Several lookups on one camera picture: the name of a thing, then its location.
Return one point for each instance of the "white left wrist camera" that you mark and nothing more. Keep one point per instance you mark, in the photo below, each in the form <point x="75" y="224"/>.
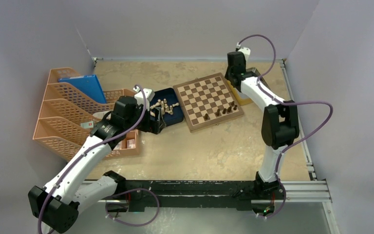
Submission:
<point x="148" y="93"/>

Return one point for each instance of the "wooden chess board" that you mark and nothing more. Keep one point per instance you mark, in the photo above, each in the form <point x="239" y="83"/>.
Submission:
<point x="205" y="96"/>

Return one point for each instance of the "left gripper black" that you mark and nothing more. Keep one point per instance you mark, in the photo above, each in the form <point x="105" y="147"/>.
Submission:
<point x="155" y="126"/>

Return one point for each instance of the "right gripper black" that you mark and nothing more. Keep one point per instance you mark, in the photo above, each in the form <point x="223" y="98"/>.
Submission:
<point x="227" y="74"/>

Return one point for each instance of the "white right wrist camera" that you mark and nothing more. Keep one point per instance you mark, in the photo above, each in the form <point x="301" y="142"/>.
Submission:
<point x="246" y="52"/>

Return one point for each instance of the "yellow metal tin tray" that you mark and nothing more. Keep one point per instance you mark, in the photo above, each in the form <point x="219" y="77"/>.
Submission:
<point x="243" y="99"/>

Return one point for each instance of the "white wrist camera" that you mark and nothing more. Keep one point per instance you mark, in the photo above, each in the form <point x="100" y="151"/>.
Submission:
<point x="148" y="93"/>
<point x="246" y="52"/>

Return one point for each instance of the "peach file rack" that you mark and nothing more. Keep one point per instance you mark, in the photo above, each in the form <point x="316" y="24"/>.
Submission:
<point x="63" y="109"/>

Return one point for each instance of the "dark blue square tray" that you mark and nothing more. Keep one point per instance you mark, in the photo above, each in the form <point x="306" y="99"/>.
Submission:
<point x="169" y="97"/>

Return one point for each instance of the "peach desk organizer tray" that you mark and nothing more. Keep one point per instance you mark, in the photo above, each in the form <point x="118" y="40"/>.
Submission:
<point x="130" y="146"/>

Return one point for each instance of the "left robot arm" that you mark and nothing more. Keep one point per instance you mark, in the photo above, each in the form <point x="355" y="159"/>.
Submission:
<point x="59" y="202"/>

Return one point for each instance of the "blue folder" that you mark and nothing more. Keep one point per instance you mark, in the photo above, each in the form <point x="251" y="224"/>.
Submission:
<point x="89" y="85"/>

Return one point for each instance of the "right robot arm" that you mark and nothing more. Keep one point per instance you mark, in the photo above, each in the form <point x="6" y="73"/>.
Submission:
<point x="280" y="123"/>

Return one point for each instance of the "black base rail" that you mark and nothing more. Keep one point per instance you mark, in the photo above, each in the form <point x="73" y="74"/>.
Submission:
<point x="239" y="195"/>

